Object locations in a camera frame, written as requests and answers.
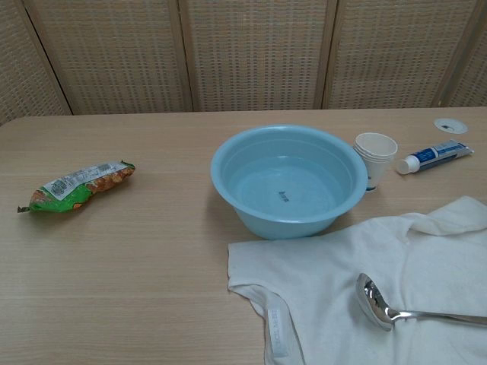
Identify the light blue bowl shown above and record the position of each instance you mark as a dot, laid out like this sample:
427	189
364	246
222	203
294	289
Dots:
281	182

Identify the white cotton t-shirt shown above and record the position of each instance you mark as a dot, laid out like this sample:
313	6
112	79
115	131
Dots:
323	258

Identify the woven folding screen panel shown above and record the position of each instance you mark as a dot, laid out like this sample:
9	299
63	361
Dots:
395	53
114	53
472	68
258	53
19	68

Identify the white paper cup stack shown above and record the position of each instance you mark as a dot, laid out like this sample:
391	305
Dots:
376	159

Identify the green orange snack bag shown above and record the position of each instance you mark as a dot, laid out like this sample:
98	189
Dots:
76	186

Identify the white blue toothpaste tube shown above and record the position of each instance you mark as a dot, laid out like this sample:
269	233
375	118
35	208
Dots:
433	154

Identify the white round sticker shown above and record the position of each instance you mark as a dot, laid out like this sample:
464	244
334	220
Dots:
452	124

